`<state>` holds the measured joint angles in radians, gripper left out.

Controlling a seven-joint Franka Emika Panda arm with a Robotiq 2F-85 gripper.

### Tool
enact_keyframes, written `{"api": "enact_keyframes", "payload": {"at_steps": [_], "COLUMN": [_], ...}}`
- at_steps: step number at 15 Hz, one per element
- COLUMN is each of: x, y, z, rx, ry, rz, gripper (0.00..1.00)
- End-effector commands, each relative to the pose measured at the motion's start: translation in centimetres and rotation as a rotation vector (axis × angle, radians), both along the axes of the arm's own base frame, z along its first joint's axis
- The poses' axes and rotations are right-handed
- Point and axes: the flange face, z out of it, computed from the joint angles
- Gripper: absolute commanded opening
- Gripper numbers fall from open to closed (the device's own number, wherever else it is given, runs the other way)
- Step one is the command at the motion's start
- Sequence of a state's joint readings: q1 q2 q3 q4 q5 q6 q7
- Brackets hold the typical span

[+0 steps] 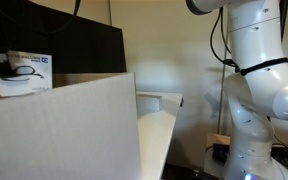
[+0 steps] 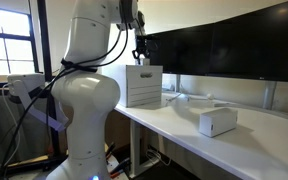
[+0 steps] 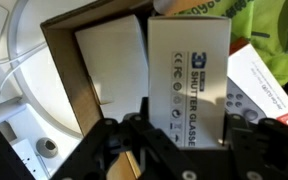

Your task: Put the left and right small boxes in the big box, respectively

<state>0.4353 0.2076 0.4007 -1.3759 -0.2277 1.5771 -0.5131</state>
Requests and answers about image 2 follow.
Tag black framed window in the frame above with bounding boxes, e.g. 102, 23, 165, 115
0, 4, 40, 83

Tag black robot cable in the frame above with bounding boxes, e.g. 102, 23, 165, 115
0, 0, 146, 180

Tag black vertical pole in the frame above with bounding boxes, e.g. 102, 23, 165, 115
36, 0, 61, 158

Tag silver monitor stand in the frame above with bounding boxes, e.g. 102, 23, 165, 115
262, 80, 277, 110

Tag white articulated mount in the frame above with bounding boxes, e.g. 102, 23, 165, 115
7, 73, 68, 133

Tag smaller black monitor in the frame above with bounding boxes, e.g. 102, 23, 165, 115
147, 23, 215, 75

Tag thin silver monitor post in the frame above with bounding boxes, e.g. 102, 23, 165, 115
175, 73, 182, 95

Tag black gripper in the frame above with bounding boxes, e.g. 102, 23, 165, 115
131, 34, 153, 62

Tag white hanging cable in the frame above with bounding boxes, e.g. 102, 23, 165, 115
0, 83, 22, 180

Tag small plain white box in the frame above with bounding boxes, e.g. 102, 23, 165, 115
198, 107, 238, 138

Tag small white shutter glasses box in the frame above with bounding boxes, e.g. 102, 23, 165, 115
139, 58, 151, 67

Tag black handled tool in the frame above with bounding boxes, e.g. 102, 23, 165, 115
104, 142, 117, 158
108, 157, 132, 178

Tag flat white slab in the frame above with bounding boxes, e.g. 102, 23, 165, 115
213, 101, 239, 108

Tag white table leg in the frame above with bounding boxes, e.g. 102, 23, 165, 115
129, 119, 160, 178

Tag brown wooden panel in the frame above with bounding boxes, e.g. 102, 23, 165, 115
108, 111, 132, 152

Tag large black monitor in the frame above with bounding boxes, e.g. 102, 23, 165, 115
212, 0, 288, 84

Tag thin white desk cable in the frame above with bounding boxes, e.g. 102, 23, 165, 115
164, 92, 208, 105

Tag white cables under table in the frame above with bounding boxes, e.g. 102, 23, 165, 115
146, 148, 172, 167

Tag big white cardboard box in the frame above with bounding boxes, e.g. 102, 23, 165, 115
101, 64, 164, 108

